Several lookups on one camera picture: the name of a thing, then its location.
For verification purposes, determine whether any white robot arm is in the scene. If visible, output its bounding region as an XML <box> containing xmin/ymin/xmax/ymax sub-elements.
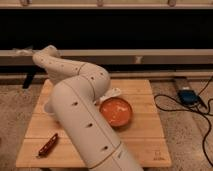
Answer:
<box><xmin>33</xmin><ymin>45</ymin><xmax>144</xmax><ymax>171</ymax></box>

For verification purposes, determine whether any orange ceramic bowl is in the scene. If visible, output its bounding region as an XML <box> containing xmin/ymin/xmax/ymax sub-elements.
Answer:
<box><xmin>99</xmin><ymin>97</ymin><xmax>133</xmax><ymax>127</ymax></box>

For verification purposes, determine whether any blue power adapter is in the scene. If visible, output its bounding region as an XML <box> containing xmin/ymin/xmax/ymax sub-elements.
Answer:
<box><xmin>178</xmin><ymin>90</ymin><xmax>198</xmax><ymax>105</ymax></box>

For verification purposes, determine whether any wooden table board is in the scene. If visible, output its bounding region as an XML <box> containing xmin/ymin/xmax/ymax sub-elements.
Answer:
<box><xmin>16</xmin><ymin>79</ymin><xmax>171</xmax><ymax>168</ymax></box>

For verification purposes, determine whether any black cable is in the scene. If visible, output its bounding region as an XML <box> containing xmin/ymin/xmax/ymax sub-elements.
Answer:
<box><xmin>153</xmin><ymin>75</ymin><xmax>213</xmax><ymax>168</ymax></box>

